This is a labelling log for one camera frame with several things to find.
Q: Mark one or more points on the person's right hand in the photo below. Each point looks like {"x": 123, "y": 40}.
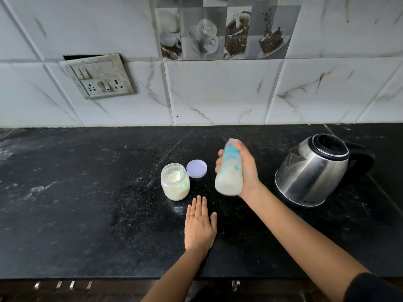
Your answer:
{"x": 250, "y": 172}

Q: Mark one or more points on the person's left hand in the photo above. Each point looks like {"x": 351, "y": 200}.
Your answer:
{"x": 199, "y": 231}

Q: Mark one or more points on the clear printed baby bottle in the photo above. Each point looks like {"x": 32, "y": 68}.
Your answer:
{"x": 229, "y": 177}

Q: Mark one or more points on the blue bottle collar with nipple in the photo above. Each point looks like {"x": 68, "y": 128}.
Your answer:
{"x": 230, "y": 149}

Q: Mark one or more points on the clear bottle cap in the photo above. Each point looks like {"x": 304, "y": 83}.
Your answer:
{"x": 232, "y": 143}

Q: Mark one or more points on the clear milk powder jar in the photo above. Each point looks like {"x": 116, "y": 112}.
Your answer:
{"x": 175, "y": 188}

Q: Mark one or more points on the lilac round jar lid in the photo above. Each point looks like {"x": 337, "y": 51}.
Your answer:
{"x": 196, "y": 169}

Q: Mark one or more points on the blue measuring spoon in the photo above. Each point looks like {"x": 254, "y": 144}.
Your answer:
{"x": 182, "y": 172}

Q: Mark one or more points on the steel electric kettle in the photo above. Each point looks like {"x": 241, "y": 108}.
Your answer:
{"x": 313, "y": 176}

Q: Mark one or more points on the person's left forearm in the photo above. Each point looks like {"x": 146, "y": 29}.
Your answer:
{"x": 173, "y": 276}

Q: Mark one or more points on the person's right forearm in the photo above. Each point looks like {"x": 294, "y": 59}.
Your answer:
{"x": 305, "y": 242}

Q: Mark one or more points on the black trousers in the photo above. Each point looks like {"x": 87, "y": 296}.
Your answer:
{"x": 204, "y": 297}

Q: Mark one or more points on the dark wooden base cabinet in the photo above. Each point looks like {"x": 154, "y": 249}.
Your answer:
{"x": 94, "y": 292}

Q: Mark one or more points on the black shirt sleeve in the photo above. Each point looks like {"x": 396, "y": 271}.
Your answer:
{"x": 374, "y": 290}

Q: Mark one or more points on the grey wall switch socket panel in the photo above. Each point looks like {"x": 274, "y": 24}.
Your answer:
{"x": 99, "y": 77}

